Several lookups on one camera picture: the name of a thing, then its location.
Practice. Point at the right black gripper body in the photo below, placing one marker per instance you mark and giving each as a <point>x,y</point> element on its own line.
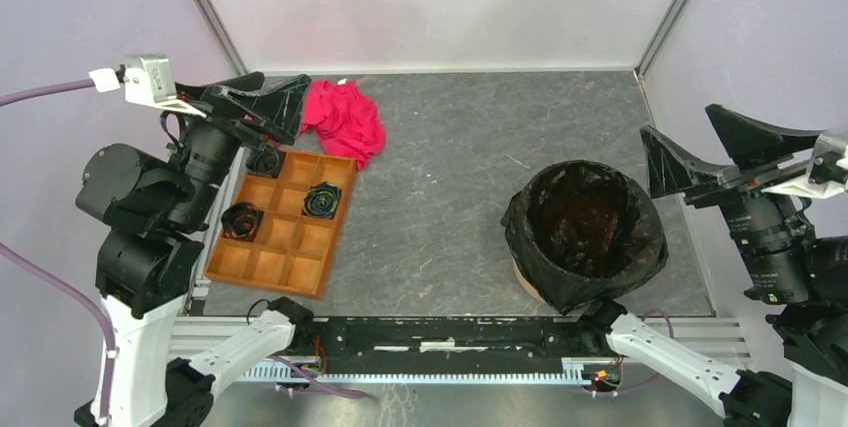
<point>769,230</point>

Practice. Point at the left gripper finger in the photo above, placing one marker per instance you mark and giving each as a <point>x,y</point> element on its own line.
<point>247,82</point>
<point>273,110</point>

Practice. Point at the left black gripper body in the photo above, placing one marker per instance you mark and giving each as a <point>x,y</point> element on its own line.
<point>212,142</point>

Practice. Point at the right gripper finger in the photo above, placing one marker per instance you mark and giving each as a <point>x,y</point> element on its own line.
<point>752,143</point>
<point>673,170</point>

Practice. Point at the black trash bag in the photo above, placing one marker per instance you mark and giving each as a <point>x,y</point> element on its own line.
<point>582,230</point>

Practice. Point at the orange trash bin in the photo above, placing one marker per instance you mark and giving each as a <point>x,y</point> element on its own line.
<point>527,286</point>

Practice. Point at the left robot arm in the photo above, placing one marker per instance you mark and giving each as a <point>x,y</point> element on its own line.
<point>153,208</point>

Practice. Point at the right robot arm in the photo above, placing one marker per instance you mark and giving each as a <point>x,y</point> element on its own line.
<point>773,176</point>

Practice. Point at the red cloth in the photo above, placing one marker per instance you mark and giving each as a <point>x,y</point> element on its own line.
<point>344,120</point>

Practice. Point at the black bag roll left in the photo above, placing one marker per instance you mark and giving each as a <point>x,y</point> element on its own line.
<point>241,222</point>

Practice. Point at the black bag roll right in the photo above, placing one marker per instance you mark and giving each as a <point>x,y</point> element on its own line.
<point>322,201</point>

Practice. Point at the orange compartment tray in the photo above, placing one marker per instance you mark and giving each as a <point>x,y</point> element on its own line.
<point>292,253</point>

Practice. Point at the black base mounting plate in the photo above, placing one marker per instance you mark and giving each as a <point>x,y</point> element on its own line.
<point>445,345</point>

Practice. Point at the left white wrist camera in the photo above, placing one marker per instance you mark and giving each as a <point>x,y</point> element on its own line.
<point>146,80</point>

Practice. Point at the left aluminium corner post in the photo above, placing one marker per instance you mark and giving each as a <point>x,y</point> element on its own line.
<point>221,36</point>

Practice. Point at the aluminium corner post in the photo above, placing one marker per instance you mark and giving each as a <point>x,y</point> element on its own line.
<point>668,22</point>
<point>221,36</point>

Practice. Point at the right aluminium corner post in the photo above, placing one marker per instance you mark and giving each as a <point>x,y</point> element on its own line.
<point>668,22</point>

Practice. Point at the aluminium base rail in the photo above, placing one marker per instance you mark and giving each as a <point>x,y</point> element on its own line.
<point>720,339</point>

